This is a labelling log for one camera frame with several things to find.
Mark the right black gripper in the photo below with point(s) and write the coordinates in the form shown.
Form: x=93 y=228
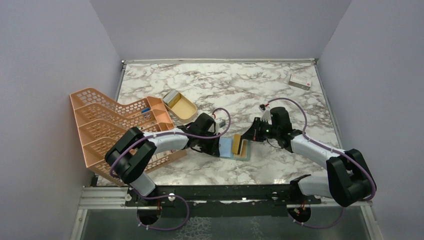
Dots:
x=253 y=132

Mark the green card holder wallet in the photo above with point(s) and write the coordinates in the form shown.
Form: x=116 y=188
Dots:
x=227 y=149

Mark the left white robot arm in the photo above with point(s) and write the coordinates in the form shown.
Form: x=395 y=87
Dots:
x=130 y=155

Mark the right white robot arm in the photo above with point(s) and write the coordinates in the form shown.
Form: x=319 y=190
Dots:
x=348 y=179

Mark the gold credit card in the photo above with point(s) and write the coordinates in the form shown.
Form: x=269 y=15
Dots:
x=236 y=144
x=244 y=149

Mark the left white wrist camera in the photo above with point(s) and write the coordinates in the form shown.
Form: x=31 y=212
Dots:
x=219 y=123

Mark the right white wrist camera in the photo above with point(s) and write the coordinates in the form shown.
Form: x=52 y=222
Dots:
x=266 y=115

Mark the white red small box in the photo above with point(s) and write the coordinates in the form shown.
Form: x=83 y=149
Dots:
x=300 y=82

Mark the tan oval card tray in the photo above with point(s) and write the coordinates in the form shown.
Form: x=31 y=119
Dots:
x=184 y=110

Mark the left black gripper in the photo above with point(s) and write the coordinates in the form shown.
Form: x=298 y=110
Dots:
x=213 y=150

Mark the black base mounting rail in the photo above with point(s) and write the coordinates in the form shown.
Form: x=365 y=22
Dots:
x=214 y=201

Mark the peach plastic file organizer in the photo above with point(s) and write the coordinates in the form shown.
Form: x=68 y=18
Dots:
x=102 y=121

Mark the silver card stack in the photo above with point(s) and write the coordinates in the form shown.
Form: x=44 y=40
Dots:
x=171 y=98

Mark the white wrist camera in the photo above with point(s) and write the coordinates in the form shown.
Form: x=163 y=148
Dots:
x=219 y=123
x=266 y=115

